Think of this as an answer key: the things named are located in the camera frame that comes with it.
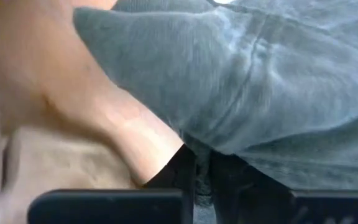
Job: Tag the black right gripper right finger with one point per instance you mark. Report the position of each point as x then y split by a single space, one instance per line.
244 193

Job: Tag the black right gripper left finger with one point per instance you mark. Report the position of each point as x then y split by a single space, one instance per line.
179 174

